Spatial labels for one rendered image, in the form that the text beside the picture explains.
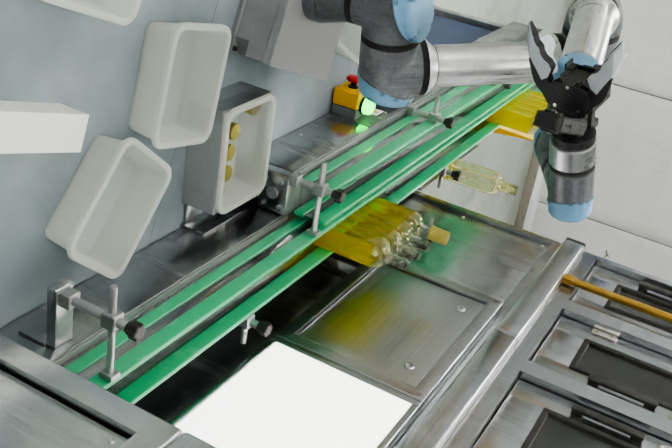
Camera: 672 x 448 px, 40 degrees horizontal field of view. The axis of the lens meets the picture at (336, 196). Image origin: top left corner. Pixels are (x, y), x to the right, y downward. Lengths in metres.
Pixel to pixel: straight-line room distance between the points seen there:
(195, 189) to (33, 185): 0.42
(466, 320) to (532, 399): 0.24
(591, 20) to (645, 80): 6.08
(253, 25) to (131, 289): 0.56
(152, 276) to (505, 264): 1.05
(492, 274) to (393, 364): 0.57
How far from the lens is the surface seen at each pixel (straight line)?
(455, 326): 2.09
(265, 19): 1.83
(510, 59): 1.93
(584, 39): 1.73
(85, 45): 1.53
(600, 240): 8.36
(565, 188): 1.57
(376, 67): 1.84
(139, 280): 1.73
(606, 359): 2.22
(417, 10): 1.78
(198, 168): 1.83
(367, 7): 1.80
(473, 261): 2.44
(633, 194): 8.15
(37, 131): 1.41
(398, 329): 2.03
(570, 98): 1.48
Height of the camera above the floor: 1.73
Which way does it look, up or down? 23 degrees down
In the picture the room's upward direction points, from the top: 111 degrees clockwise
